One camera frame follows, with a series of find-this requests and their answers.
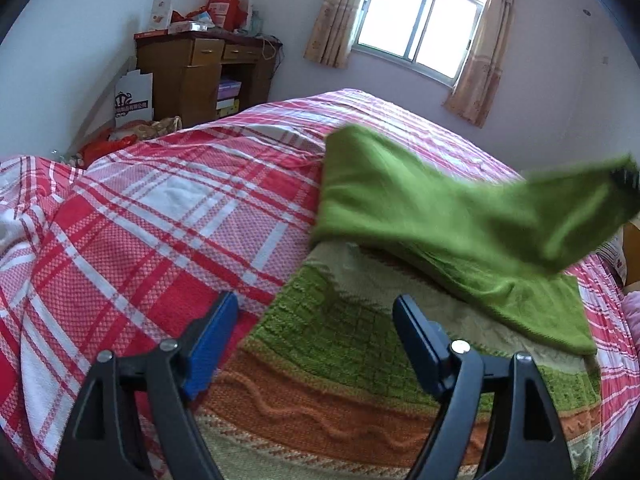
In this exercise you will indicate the wooden headboard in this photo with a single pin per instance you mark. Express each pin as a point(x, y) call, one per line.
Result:
point(632, 250)

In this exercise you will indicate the pink pillow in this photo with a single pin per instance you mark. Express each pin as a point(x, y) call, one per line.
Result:
point(632, 315)

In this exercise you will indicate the window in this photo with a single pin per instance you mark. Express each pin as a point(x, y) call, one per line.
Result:
point(420, 20)

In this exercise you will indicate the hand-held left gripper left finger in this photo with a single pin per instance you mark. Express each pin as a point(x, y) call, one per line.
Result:
point(214, 347)

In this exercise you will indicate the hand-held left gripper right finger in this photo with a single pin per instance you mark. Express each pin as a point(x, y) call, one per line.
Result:
point(419, 345)

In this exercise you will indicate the beige floral curtain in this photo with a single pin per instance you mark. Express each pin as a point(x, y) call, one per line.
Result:
point(335, 15)
point(487, 55)

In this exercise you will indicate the white printed card box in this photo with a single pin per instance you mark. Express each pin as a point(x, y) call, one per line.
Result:
point(160, 12)

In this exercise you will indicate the stacked boxes in desk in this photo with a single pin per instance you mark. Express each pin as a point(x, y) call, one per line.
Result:
point(229, 96)

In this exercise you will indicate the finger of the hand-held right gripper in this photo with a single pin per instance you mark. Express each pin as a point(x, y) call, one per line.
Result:
point(629, 179)

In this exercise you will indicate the woven straw bag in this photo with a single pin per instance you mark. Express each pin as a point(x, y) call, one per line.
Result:
point(167, 125)

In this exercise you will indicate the green knitted sweater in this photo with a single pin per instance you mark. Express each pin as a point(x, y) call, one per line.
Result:
point(400, 185)

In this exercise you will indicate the red plaid blanket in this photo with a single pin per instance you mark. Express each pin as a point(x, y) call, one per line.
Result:
point(150, 210)

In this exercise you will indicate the brown wooden desk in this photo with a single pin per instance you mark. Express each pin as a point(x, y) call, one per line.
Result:
point(170, 80)

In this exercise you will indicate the red gift box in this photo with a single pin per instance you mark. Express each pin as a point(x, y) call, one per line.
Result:
point(225, 10)

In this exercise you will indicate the red plastic bag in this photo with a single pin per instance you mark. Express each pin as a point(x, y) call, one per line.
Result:
point(102, 150)

